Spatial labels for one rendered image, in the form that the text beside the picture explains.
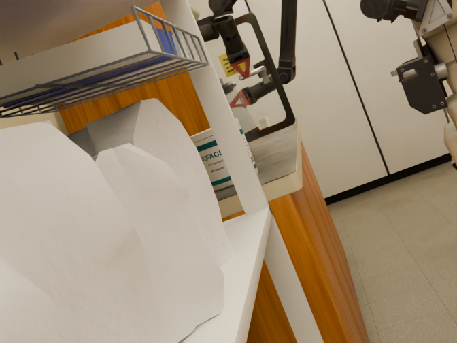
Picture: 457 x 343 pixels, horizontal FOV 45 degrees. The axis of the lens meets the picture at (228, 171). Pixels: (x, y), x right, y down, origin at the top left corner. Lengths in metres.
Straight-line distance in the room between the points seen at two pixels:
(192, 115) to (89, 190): 1.38
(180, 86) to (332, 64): 3.26
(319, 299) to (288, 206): 0.22
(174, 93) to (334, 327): 0.93
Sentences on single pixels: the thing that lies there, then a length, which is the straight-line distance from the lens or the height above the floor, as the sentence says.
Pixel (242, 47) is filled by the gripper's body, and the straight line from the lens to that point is 1.79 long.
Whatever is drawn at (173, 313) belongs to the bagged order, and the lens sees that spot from 0.55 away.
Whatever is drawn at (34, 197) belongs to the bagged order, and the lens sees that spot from 0.43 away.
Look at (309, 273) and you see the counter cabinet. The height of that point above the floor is 0.72.
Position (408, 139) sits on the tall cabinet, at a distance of 5.08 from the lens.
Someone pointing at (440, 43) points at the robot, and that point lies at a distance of 1.79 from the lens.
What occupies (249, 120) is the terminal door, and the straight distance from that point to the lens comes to 1.89.
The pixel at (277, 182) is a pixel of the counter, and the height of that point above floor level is 0.93.
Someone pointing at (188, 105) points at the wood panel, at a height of 1.18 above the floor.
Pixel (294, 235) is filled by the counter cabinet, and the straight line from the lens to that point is 1.21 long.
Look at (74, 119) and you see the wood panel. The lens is 1.93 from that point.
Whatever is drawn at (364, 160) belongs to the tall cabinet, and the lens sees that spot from 5.05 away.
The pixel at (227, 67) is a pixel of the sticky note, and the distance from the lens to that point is 1.89.
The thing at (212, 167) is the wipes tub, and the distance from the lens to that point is 1.36.
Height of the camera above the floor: 1.11
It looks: 6 degrees down
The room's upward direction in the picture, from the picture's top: 22 degrees counter-clockwise
